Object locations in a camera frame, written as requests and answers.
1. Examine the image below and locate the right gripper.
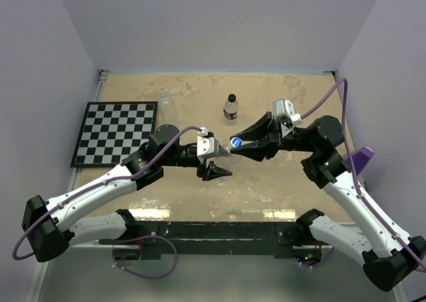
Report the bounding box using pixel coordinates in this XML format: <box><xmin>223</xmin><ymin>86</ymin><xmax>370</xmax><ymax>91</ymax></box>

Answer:
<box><xmin>230</xmin><ymin>112</ymin><xmax>319</xmax><ymax>160</ymax></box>

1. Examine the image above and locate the blue bottle cap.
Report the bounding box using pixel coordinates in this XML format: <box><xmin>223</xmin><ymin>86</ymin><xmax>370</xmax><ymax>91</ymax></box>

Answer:
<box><xmin>228</xmin><ymin>137</ymin><xmax>243</xmax><ymax>149</ymax></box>

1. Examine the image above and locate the small clear plastic bottle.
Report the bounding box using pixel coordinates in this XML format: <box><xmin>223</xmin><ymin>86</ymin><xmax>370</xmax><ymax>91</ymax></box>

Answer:
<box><xmin>223</xmin><ymin>97</ymin><xmax>239</xmax><ymax>120</ymax></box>

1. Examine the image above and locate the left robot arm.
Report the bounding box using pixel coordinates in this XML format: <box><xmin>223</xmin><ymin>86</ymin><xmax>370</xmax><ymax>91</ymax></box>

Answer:
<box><xmin>22</xmin><ymin>124</ymin><xmax>232</xmax><ymax>262</ymax></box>

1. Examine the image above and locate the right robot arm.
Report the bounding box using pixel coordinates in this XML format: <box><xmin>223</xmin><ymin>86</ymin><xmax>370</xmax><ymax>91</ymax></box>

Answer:
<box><xmin>231</xmin><ymin>112</ymin><xmax>425</xmax><ymax>292</ymax></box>

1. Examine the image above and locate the purple object table edge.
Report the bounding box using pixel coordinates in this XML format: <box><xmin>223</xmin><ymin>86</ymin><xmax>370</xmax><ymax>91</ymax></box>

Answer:
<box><xmin>351</xmin><ymin>146</ymin><xmax>375</xmax><ymax>176</ymax></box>

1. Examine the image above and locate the black white checkerboard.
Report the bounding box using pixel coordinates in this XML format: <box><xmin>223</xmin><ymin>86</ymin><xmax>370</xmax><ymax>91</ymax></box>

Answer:
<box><xmin>81</xmin><ymin>101</ymin><xmax>158</xmax><ymax>168</ymax></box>

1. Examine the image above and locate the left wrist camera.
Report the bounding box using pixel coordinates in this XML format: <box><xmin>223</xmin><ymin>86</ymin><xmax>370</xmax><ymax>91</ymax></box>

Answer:
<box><xmin>196</xmin><ymin>127</ymin><xmax>220</xmax><ymax>161</ymax></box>

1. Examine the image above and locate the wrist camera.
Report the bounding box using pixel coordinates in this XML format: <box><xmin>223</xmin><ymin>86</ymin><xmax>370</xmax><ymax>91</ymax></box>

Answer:
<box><xmin>272</xmin><ymin>98</ymin><xmax>302</xmax><ymax>129</ymax></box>
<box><xmin>196</xmin><ymin>127</ymin><xmax>220</xmax><ymax>161</ymax></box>

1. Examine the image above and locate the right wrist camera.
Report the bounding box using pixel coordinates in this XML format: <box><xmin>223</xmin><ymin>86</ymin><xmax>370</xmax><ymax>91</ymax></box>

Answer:
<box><xmin>272</xmin><ymin>98</ymin><xmax>302</xmax><ymax>129</ymax></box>

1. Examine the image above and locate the purple cable loop front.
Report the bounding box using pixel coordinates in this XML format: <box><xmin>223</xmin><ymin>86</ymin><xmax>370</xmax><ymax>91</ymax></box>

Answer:
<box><xmin>112</xmin><ymin>235</ymin><xmax>179</xmax><ymax>279</ymax></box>

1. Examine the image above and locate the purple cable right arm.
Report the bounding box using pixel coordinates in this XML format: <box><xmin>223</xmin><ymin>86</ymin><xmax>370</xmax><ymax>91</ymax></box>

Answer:
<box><xmin>298</xmin><ymin>78</ymin><xmax>426</xmax><ymax>273</ymax></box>

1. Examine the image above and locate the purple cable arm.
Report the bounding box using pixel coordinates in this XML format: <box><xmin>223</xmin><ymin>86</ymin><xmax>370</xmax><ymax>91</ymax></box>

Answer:
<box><xmin>298</xmin><ymin>78</ymin><xmax>426</xmax><ymax>273</ymax></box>
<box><xmin>12</xmin><ymin>126</ymin><xmax>206</xmax><ymax>260</ymax></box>

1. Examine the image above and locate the aluminium rail left edge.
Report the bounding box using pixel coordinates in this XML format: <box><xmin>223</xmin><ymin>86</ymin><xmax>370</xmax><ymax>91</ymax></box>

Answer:
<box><xmin>65</xmin><ymin>70</ymin><xmax>110</xmax><ymax>196</ymax></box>

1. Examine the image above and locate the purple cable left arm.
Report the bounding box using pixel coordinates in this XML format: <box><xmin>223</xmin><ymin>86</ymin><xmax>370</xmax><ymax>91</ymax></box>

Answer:
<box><xmin>12</xmin><ymin>126</ymin><xmax>206</xmax><ymax>260</ymax></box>

